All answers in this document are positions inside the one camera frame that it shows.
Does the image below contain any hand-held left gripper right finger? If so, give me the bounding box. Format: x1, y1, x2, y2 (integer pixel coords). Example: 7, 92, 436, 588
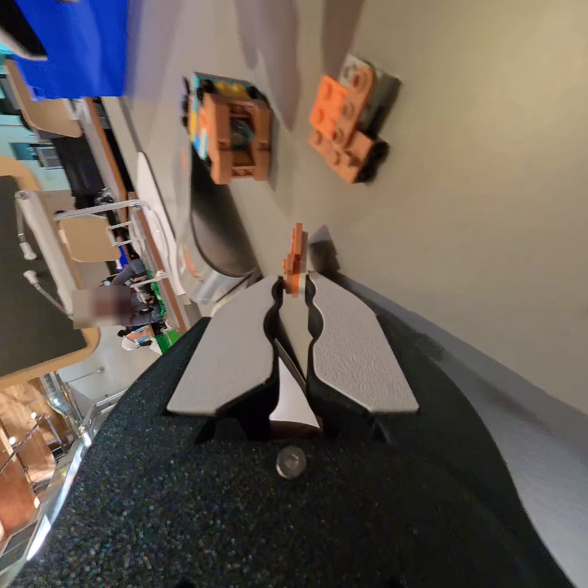
304, 271, 420, 416

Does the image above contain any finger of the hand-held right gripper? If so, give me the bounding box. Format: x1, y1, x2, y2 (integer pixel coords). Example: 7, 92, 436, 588
0, 0, 49, 61

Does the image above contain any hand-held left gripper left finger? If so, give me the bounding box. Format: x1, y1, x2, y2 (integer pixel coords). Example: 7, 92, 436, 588
165, 275, 283, 418

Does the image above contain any small brick plate stack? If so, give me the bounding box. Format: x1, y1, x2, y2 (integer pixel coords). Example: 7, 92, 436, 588
282, 223, 309, 298

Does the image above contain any small brown brick assembly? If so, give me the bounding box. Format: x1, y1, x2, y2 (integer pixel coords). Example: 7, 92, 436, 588
309, 54, 402, 185

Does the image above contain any large blue plastic bin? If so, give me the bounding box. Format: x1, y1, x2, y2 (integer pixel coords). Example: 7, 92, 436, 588
14, 0, 138, 99

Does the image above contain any grey building instruction booklet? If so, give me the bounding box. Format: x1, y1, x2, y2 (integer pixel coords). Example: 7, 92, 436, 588
177, 147, 265, 305

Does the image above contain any white tablet stand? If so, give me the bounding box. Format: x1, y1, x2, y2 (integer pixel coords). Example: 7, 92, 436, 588
16, 152, 194, 313

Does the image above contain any black panel with wooden rim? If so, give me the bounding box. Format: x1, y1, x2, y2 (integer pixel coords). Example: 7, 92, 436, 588
0, 154, 99, 377

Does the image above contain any multicoloured brick model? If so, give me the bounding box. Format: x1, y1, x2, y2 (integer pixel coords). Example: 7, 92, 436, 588
181, 73, 274, 185

